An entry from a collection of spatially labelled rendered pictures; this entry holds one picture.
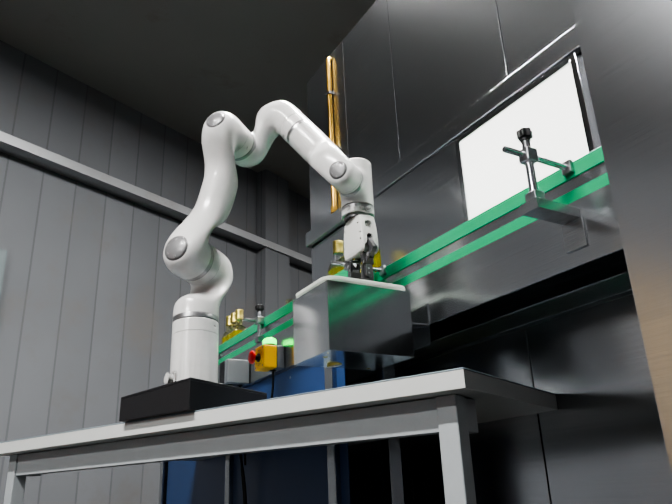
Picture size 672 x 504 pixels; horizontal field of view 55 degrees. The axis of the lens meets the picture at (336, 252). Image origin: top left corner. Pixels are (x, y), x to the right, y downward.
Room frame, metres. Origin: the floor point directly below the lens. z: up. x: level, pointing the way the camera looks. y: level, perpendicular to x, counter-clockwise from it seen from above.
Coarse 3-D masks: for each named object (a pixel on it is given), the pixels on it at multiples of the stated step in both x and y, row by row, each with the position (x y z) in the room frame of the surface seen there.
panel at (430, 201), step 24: (552, 72) 1.29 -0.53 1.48; (576, 72) 1.23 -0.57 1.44; (456, 144) 1.59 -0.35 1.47; (600, 144) 1.24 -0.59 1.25; (432, 168) 1.69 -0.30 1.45; (456, 168) 1.60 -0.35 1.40; (384, 192) 1.91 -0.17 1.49; (408, 192) 1.80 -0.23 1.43; (432, 192) 1.70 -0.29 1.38; (456, 192) 1.61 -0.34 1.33; (384, 216) 1.92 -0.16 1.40; (408, 216) 1.81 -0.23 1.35; (432, 216) 1.71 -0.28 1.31; (456, 216) 1.62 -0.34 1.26; (384, 240) 1.92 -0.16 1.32; (408, 240) 1.82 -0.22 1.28; (432, 240) 1.72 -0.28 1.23; (384, 264) 1.93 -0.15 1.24
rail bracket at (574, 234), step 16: (528, 128) 1.03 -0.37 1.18; (528, 144) 1.04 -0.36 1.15; (528, 160) 1.04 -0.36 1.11; (544, 160) 1.06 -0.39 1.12; (528, 176) 1.04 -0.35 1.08; (528, 192) 1.04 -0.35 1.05; (528, 208) 1.04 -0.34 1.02; (544, 208) 1.03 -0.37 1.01; (560, 208) 1.05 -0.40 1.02; (576, 208) 1.07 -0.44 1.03; (576, 224) 1.08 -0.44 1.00; (576, 240) 1.09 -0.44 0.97
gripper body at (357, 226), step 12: (348, 216) 1.47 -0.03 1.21; (360, 216) 1.46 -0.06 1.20; (372, 216) 1.47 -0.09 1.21; (348, 228) 1.50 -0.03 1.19; (360, 228) 1.45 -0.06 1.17; (372, 228) 1.46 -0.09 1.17; (348, 240) 1.50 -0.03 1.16; (360, 240) 1.46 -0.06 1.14; (348, 252) 1.51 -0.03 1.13; (360, 252) 1.47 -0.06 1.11
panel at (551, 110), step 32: (544, 96) 1.32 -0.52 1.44; (576, 96) 1.25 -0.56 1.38; (480, 128) 1.51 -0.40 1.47; (512, 128) 1.42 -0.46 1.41; (544, 128) 1.33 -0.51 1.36; (576, 128) 1.26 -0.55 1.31; (480, 160) 1.52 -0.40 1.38; (512, 160) 1.43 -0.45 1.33; (480, 192) 1.54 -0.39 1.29; (512, 192) 1.44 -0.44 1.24
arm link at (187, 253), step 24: (216, 120) 1.54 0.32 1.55; (216, 144) 1.57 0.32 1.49; (240, 144) 1.62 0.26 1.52; (216, 168) 1.60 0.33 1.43; (216, 192) 1.60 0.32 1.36; (192, 216) 1.60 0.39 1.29; (216, 216) 1.60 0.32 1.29; (168, 240) 1.58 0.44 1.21; (192, 240) 1.55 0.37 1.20; (168, 264) 1.58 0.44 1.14; (192, 264) 1.57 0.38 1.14
